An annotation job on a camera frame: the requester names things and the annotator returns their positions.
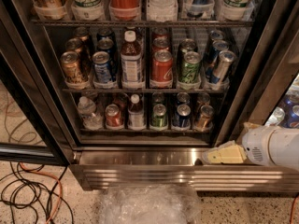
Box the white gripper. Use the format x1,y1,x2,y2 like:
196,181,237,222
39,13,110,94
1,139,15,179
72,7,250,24
202,122,278,166

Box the orange soda can front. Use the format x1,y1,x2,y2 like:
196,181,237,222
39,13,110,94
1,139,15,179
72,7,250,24
195,105,214,130

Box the orange soda can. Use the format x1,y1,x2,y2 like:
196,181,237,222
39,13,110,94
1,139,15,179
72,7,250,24
195,105,214,130
196,92,210,108

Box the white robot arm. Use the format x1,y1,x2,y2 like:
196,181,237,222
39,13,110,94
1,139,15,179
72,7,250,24
201,122,299,171

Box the silver can neighbouring fridge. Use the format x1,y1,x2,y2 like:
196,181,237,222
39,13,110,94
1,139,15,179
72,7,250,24
265,107,285,126

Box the orange soda can rear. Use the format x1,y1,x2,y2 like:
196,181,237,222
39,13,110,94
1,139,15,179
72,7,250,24
196,92,210,108

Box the blue can neighbouring fridge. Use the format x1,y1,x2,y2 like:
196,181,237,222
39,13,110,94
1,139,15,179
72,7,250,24
286,105,299,128

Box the blue can bottom front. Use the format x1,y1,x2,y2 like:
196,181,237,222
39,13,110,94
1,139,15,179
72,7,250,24
172,105,191,129

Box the blue can neighbouring rear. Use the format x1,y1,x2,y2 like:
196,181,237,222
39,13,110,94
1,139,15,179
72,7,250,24
278,94,299,110

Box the blue can bottom rear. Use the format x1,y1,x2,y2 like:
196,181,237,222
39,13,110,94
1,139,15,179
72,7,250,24
176,92,190,105

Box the green can bottom front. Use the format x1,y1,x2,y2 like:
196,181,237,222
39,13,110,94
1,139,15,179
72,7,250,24
150,104,167,128

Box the green can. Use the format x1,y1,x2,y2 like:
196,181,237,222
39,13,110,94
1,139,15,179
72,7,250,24
150,104,167,128
177,38,198,65
178,51,201,84
151,92,165,105

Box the slim silver blue can front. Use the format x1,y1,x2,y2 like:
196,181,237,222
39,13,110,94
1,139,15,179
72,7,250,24
209,50,235,84

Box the green can middle front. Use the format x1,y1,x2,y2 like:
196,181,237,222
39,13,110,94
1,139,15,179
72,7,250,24
178,51,201,84

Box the green can bottom rear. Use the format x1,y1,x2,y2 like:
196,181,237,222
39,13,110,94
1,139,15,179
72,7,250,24
151,92,165,105

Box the tea bottle bottom shelf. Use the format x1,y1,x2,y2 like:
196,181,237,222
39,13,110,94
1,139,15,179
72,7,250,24
128,94,145,130

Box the tea bottle shelf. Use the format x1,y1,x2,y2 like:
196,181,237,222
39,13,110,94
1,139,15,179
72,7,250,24
128,94,145,130
121,30,143,83

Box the green can middle rear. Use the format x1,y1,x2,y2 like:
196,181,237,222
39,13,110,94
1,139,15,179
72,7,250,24
177,38,198,65

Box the slim blue can rear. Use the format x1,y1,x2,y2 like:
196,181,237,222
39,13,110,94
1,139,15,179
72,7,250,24
205,30,225,54

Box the red coke can front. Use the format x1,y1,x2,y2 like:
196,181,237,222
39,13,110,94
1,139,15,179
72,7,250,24
151,49,173,82

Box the red coke can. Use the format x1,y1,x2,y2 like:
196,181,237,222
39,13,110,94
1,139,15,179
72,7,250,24
151,49,173,82
151,37,170,52
151,27,169,39

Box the red can bottom rear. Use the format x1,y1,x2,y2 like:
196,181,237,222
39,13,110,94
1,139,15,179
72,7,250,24
112,93,128,110

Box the red can bottom front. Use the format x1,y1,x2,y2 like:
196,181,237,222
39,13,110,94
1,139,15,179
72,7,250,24
105,105,123,128

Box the red coke can rear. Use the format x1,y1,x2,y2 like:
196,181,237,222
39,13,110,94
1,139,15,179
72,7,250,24
151,27,169,39

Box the tea bottle middle shelf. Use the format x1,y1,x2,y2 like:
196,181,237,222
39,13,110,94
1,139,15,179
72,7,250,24
121,30,143,83

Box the stainless fridge base grille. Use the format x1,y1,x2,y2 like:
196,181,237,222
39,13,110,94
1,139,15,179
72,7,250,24
70,147,299,192

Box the blue pepsi can front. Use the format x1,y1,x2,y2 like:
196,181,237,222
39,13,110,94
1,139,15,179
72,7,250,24
93,51,116,84

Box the blue pepsi can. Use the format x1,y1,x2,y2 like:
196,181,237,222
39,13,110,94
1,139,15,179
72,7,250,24
96,27,115,41
97,38,116,60
93,51,116,84

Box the blue pepsi can rear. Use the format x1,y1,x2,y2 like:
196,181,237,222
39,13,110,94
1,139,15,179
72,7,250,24
96,27,115,41

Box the gold can middle front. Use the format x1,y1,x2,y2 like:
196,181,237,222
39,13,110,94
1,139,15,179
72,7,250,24
60,50,87,84

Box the gold can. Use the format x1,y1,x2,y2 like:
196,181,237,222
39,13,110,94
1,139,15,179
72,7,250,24
64,37,90,65
73,26,93,47
60,50,87,84

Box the gold can middle rear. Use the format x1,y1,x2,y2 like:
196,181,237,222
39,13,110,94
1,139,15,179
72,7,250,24
73,26,93,47

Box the clear plastic bag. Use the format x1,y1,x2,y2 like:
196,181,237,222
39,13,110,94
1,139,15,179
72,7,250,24
99,184,200,224

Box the orange cable right edge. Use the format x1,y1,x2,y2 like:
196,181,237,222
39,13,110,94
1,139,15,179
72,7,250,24
289,194,299,224

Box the orange extension cable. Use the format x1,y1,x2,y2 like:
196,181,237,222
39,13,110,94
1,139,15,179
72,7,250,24
18,161,64,224

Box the black floor cables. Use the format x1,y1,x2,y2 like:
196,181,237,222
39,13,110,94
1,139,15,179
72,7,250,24
0,161,75,224

